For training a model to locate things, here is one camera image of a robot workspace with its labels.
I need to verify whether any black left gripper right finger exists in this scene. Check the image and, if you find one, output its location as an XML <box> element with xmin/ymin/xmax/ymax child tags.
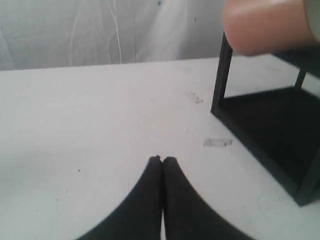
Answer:
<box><xmin>162</xmin><ymin>157</ymin><xmax>251</xmax><ymax>240</ymax></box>

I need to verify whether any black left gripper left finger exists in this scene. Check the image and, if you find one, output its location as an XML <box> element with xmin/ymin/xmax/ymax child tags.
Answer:
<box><xmin>79</xmin><ymin>155</ymin><xmax>162</xmax><ymax>240</ymax></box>

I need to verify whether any pink ceramic mug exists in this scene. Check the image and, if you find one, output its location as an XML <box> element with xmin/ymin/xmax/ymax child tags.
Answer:
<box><xmin>223</xmin><ymin>0</ymin><xmax>320</xmax><ymax>56</ymax></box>

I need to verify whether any clear tape piece on table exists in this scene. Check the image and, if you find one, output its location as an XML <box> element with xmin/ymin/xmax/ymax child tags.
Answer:
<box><xmin>203</xmin><ymin>138</ymin><xmax>232</xmax><ymax>148</ymax></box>

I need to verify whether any black two-tier shelf rack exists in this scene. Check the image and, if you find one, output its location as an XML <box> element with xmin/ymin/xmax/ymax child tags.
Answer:
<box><xmin>210</xmin><ymin>37</ymin><xmax>320</xmax><ymax>206</ymax></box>

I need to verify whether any white backdrop curtain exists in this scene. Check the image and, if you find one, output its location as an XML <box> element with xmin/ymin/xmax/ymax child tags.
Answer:
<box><xmin>0</xmin><ymin>0</ymin><xmax>225</xmax><ymax>71</ymax></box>

